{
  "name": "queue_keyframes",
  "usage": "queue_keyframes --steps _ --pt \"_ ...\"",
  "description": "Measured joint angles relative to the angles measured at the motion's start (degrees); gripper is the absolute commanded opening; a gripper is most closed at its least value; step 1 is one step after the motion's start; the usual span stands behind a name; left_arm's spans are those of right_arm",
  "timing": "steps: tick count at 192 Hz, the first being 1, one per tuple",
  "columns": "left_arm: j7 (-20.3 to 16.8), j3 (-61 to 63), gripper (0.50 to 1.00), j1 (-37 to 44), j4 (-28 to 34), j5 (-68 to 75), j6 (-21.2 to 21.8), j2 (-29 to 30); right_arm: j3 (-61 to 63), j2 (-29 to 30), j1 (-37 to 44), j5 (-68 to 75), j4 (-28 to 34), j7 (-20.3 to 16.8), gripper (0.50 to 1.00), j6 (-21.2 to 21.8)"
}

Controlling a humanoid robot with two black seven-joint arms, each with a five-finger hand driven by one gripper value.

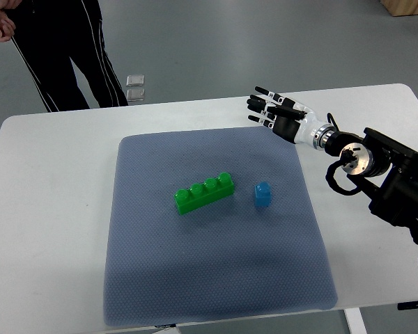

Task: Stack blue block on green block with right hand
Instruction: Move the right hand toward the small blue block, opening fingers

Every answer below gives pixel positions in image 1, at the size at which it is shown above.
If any small blue block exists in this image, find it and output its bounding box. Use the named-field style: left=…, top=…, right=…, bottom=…
left=254, top=182, right=272, bottom=207

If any blue-grey textured mat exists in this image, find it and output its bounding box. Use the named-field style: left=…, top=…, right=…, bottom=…
left=104, top=127, right=337, bottom=326

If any person in black trousers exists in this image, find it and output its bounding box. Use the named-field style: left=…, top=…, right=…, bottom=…
left=0, top=1, right=128, bottom=112

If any lower metal floor plate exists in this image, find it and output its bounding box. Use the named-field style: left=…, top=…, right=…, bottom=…
left=127, top=88, right=145, bottom=102

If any black table control panel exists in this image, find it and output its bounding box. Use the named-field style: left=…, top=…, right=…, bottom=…
left=397, top=301, right=418, bottom=311

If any white table leg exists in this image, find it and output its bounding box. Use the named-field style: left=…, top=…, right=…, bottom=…
left=344, top=308, right=367, bottom=334

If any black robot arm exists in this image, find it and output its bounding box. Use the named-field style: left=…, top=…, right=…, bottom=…
left=320, top=127, right=418, bottom=245

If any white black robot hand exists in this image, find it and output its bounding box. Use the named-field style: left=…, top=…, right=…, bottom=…
left=247, top=86, right=332, bottom=150

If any wooden box corner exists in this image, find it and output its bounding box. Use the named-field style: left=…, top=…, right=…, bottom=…
left=380, top=0, right=418, bottom=17

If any long green block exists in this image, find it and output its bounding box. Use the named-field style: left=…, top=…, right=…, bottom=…
left=173, top=172, right=235, bottom=215

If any upper metal floor plate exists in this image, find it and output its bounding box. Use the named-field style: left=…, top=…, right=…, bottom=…
left=126, top=74, right=145, bottom=87

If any metal floor plate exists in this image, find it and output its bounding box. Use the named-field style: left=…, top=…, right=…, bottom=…
left=127, top=88, right=145, bottom=102
left=126, top=74, right=145, bottom=87

